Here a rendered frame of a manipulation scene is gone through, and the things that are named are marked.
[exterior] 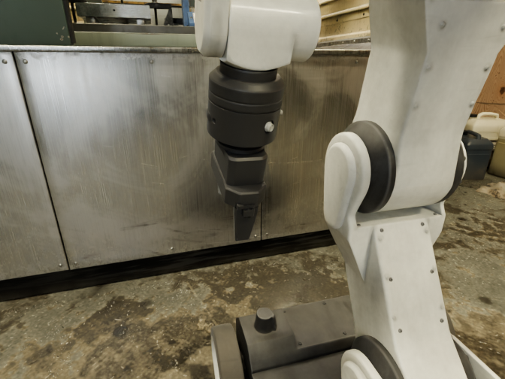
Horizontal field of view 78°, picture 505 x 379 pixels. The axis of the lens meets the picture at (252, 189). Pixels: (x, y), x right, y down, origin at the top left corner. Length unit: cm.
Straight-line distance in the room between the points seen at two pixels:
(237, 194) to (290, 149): 80
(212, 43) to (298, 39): 9
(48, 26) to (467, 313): 150
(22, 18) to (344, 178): 90
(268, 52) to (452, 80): 24
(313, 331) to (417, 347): 29
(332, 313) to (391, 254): 35
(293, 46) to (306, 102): 82
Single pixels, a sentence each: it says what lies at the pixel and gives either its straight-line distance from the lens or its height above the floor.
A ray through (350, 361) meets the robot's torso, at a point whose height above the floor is 31.
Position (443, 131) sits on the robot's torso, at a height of 67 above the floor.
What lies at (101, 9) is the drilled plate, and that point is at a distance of 163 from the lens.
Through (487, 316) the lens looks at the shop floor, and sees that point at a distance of 133.
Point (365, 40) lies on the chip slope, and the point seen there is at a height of 86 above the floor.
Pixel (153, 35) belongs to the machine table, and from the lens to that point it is 143.
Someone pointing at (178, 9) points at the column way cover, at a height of 105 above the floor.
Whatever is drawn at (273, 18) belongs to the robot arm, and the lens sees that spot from 34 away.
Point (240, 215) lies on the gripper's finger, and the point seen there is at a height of 58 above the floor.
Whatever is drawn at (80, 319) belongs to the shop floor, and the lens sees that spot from 122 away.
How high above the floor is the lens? 76
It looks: 22 degrees down
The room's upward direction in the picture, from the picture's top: straight up
